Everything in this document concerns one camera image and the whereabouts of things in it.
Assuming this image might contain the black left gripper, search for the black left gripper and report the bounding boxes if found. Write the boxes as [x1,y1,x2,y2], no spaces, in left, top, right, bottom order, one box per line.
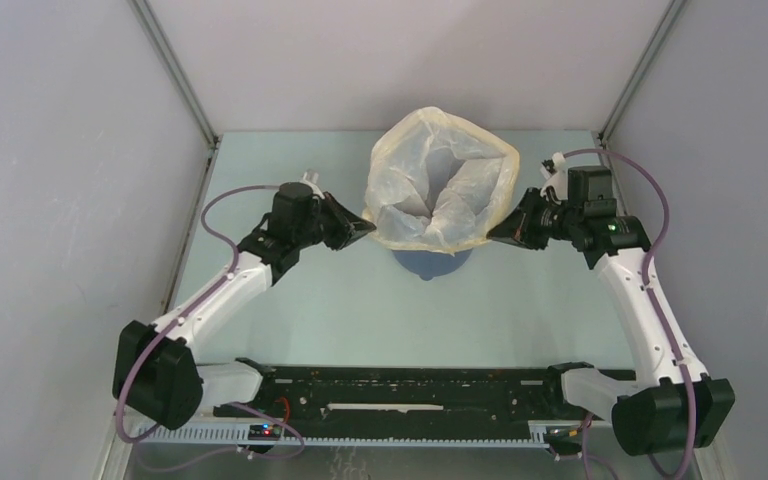
[294,192,375,251]

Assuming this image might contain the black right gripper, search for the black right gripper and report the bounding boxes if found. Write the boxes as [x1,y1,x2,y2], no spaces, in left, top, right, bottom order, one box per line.
[488,187,583,250]

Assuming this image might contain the blue plastic trash bin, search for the blue plastic trash bin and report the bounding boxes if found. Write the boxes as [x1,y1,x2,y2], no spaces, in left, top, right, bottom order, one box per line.
[392,250,472,281]

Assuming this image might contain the translucent cream plastic trash bag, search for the translucent cream plastic trash bag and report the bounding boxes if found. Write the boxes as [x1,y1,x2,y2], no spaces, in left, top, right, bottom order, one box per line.
[363,106,520,255]

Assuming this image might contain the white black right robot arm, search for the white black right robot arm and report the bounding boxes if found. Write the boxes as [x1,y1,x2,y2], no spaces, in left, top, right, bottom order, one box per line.
[488,162,735,456]

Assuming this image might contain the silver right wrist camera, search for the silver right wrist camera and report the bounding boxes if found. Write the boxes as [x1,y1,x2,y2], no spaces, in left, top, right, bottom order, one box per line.
[540,152,568,203]

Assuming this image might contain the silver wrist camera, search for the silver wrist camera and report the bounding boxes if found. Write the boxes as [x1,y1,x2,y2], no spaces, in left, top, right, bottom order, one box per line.
[300,169,324,198]
[540,152,568,203]

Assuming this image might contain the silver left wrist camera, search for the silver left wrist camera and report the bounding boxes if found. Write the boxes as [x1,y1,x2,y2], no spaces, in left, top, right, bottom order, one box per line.
[300,169,324,198]

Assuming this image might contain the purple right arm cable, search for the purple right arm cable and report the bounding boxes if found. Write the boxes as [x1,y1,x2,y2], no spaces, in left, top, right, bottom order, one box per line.
[559,147,698,480]

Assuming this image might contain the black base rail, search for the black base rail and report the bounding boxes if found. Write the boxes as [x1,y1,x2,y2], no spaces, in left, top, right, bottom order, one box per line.
[248,366,585,436]

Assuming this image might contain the white slotted cable duct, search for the white slotted cable duct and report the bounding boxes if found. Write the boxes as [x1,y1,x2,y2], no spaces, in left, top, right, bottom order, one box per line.
[144,419,573,449]

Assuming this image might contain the right aluminium frame post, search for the right aluminium frame post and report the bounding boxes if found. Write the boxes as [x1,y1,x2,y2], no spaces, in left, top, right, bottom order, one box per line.
[598,0,690,146]

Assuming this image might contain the aluminium frame post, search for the aluminium frame post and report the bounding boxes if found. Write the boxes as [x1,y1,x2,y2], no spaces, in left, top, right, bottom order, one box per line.
[127,0,220,149]
[598,0,690,146]

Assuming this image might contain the left aluminium frame post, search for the left aluminium frame post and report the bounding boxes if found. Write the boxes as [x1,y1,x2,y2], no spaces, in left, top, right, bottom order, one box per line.
[127,0,220,149]

